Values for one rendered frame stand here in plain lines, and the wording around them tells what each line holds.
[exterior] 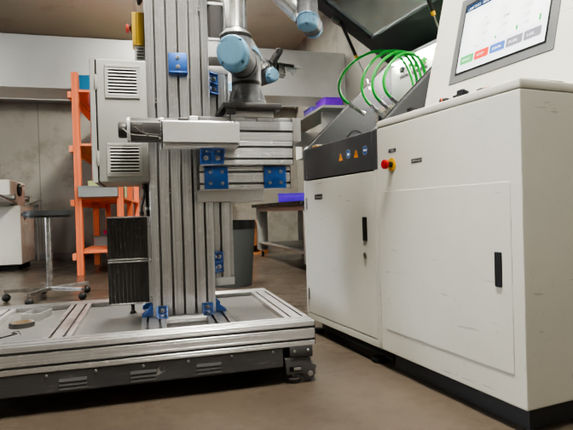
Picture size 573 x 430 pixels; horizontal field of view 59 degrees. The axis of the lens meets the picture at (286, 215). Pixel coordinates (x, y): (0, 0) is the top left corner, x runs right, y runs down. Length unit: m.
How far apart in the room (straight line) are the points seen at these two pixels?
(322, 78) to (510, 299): 5.47
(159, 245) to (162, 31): 0.85
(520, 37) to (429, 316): 0.98
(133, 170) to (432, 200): 1.11
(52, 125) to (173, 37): 6.60
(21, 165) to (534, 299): 7.91
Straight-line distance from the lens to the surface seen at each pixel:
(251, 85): 1.98
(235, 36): 1.87
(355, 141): 2.19
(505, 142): 1.55
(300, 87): 6.63
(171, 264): 2.09
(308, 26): 1.89
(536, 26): 1.90
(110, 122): 2.05
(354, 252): 2.21
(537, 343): 1.58
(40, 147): 8.66
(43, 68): 6.46
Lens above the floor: 0.64
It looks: 1 degrees down
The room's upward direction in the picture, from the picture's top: 2 degrees counter-clockwise
